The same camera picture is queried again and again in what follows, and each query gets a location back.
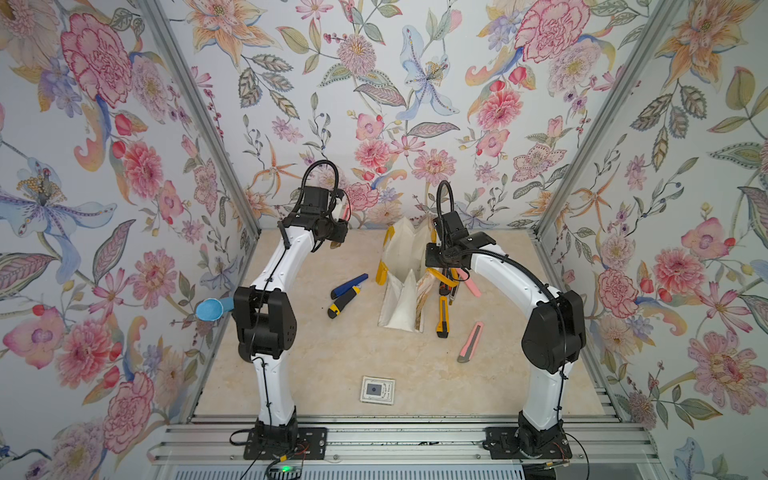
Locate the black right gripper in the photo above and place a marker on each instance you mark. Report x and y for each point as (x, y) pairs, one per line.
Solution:
(430, 256)

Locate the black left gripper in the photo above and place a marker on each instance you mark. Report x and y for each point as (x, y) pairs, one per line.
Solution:
(340, 230)

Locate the white canvas pouch yellow handles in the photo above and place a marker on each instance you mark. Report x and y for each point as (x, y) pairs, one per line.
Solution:
(402, 271)

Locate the blue utility knife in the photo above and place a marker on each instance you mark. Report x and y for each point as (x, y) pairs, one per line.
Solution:
(348, 285)

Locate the yellow black utility knife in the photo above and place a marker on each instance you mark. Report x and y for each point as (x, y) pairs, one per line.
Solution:
(340, 303)

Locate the pink utility knife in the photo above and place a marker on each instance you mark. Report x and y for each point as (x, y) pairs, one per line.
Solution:
(469, 283)
(470, 347)

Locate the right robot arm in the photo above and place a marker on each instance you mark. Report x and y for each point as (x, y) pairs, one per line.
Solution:
(553, 337)

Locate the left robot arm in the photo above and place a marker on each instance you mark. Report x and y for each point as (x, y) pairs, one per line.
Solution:
(266, 323)

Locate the blue foam microphone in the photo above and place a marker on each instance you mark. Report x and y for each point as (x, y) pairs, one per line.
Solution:
(212, 309)

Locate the small square marker card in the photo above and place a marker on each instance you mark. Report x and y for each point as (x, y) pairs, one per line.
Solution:
(376, 390)

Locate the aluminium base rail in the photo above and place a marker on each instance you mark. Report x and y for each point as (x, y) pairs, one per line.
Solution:
(442, 447)

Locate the aluminium corner post left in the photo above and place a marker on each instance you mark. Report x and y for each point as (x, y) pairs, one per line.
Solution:
(159, 25)

